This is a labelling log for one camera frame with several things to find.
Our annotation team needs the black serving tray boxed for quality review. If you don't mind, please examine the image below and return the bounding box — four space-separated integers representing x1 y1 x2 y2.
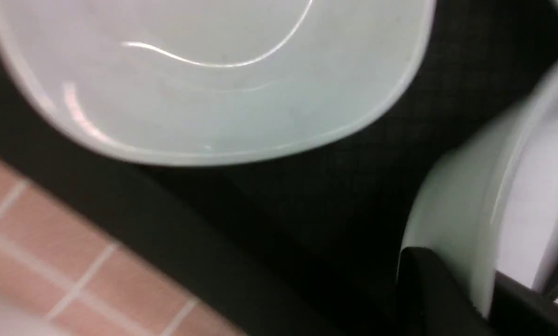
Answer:
0 0 558 336

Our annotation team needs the pink checkered tablecloth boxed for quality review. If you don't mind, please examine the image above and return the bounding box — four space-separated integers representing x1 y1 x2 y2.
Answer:
0 161 243 336

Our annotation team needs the small white bowl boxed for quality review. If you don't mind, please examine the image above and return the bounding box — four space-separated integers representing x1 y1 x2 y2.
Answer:
0 0 437 167
401 62 558 317

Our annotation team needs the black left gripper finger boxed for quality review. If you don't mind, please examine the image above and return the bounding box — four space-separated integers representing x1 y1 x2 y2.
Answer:
396 247 558 336

